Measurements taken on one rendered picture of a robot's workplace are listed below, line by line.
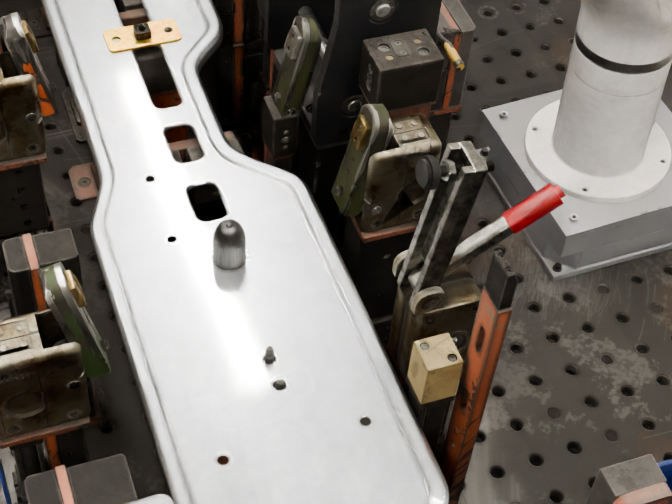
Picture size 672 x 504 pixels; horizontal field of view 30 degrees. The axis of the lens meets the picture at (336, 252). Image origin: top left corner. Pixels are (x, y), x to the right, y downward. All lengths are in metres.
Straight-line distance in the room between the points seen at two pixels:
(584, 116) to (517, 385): 0.34
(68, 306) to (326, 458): 0.25
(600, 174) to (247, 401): 0.68
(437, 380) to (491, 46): 0.95
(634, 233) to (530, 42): 0.44
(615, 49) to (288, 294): 0.52
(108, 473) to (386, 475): 0.24
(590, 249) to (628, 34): 0.30
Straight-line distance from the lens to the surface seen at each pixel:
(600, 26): 1.49
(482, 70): 1.91
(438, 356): 1.08
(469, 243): 1.12
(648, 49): 1.50
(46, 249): 1.25
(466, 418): 1.13
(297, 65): 1.33
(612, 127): 1.58
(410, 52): 1.26
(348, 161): 1.26
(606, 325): 1.61
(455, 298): 1.14
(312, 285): 1.20
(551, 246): 1.63
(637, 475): 0.89
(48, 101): 1.38
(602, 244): 1.63
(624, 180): 1.64
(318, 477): 1.08
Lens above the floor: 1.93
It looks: 49 degrees down
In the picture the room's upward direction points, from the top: 6 degrees clockwise
